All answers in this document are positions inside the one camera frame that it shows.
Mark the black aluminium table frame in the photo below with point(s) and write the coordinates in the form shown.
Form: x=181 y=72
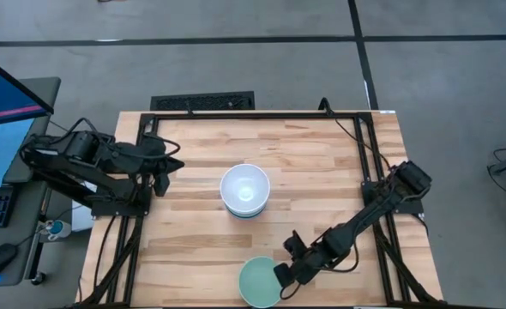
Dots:
x=257 y=116

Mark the white and blue mug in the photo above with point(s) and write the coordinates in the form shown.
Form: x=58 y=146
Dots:
x=59 y=229

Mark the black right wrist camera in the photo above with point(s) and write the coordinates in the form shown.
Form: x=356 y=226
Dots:
x=283 y=274

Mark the white box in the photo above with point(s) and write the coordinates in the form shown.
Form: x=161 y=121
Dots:
x=81 y=221

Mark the dark grey desk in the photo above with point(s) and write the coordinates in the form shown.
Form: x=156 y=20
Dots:
x=43 y=94

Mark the black floor vent grille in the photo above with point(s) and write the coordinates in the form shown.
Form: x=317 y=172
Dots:
x=201 y=102

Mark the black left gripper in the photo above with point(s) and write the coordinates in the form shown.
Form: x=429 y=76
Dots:
x=154 y=159

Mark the computer monitor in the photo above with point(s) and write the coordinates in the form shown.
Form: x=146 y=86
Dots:
x=4 y=98

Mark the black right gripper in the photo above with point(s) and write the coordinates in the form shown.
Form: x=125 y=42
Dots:
x=306 y=264

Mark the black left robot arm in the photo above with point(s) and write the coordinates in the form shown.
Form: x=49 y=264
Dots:
x=81 y=148

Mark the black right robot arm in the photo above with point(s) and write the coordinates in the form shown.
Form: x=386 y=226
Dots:
x=364 y=219

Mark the black desk caster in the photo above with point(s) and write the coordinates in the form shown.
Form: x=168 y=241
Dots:
x=38 y=279

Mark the mint green bowl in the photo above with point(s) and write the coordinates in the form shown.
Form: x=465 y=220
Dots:
x=257 y=283

